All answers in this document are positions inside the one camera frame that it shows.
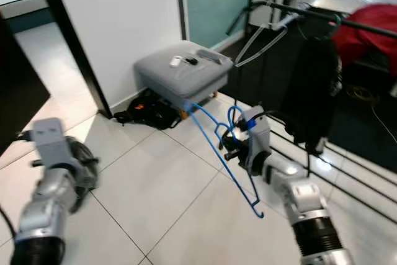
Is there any blue plastic hanger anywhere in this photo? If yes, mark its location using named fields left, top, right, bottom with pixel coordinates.
left=186, top=102, right=264, bottom=219

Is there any teal plastic hanger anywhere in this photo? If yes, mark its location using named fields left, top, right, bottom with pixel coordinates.
left=326, top=12, right=343, bottom=31

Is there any grey ottoman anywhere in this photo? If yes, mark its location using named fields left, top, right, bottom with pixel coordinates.
left=133, top=40, right=235, bottom=112

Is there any black backpack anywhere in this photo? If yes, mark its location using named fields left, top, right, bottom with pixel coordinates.
left=113, top=88, right=187, bottom=130

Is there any grey remote control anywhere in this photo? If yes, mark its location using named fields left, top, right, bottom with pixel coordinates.
left=197, top=49, right=224, bottom=64

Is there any red fabric bundle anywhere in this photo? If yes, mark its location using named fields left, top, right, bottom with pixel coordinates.
left=332, top=3, right=397, bottom=70

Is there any black metal clothes rack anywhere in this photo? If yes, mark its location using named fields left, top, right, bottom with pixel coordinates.
left=226, top=0, right=397, bottom=213

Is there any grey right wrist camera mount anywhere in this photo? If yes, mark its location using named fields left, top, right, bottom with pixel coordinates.
left=239, top=105, right=272, bottom=176

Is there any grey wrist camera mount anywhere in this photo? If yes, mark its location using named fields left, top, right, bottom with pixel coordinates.
left=30, top=118, right=75, bottom=176
left=239, top=105, right=272, bottom=176

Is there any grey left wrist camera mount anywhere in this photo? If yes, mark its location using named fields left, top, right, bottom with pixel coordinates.
left=30, top=118, right=75, bottom=176

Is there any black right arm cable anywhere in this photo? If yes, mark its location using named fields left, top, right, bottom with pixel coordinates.
left=264, top=111, right=314, bottom=173

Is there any white wire hanger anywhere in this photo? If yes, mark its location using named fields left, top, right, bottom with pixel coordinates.
left=234, top=22, right=289, bottom=67

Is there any black door frame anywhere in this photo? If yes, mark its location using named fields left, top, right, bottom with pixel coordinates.
left=31, top=0, right=114, bottom=119

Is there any black vertical wall trim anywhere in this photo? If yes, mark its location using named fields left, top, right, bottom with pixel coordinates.
left=174, top=0, right=188, bottom=42

